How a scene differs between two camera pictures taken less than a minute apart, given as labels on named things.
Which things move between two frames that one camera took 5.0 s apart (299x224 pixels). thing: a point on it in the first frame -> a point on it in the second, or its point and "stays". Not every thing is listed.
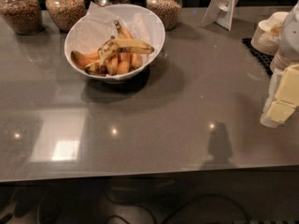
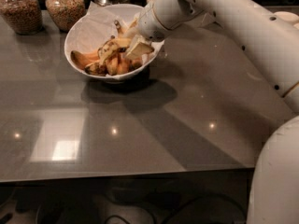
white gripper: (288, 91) -> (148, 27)
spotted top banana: (122, 45) stays
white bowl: (116, 43) stays
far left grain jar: (22, 10) stays
